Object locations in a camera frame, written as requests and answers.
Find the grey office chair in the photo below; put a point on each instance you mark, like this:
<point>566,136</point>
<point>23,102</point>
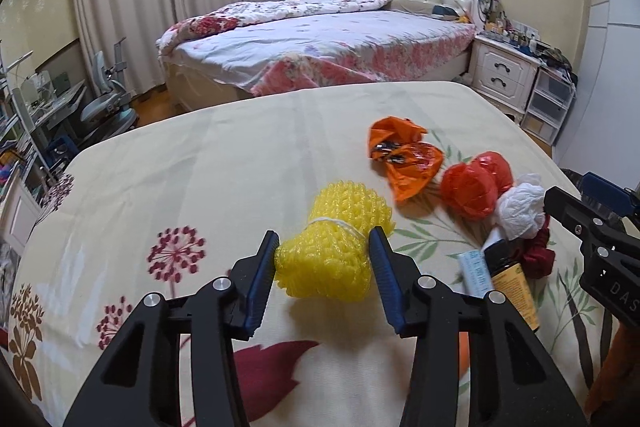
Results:
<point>107,102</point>

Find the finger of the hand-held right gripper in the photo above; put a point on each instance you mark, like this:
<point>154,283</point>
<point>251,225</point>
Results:
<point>605,194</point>
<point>575,212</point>

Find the white and blue carton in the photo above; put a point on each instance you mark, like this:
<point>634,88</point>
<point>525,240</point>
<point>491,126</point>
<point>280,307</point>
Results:
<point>475,274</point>

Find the cluttered study desk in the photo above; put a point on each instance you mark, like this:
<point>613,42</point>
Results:
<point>40,107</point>

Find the beige pillow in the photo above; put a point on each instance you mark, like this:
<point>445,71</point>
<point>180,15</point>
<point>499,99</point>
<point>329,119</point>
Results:
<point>420,7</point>

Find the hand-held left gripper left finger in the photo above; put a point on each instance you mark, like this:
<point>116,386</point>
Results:
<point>260,287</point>

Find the dark red cloth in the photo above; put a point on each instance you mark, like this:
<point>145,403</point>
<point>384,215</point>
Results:
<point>537,257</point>

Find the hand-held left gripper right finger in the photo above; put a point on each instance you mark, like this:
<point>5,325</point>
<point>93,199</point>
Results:
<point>385,277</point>

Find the floral quilt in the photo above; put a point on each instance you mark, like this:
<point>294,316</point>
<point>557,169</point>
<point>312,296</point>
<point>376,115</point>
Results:
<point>280,9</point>

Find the clear plastic drawer unit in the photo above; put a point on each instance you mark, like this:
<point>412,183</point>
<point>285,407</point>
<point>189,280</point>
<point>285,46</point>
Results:
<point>547,102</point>

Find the orange cloth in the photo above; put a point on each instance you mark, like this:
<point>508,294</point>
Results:
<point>615,367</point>

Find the white bed tufted headboard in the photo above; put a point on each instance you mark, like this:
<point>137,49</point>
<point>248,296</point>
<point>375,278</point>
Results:
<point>350,42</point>

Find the white wardrobe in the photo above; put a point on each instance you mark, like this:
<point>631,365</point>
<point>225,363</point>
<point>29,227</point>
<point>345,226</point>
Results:
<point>610,57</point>

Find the brown bottle yellow label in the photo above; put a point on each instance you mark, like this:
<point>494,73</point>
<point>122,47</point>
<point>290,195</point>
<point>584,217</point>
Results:
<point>510,287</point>

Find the clutter of bottles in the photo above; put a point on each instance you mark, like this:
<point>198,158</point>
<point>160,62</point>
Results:
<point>520,37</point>

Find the white nightstand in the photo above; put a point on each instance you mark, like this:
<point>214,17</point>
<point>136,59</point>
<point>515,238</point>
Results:
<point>500,67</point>

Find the yellow foam fruit net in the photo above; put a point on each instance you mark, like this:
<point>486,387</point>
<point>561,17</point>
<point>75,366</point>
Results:
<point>330,252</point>

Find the red plastic bag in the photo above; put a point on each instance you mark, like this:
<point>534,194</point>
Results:
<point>470,192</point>

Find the white crumpled plastic bag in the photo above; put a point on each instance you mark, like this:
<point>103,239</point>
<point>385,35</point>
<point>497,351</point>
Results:
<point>520,207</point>

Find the orange plastic bag black print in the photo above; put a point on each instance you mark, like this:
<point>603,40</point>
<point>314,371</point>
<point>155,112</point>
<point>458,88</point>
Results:
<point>400,177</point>

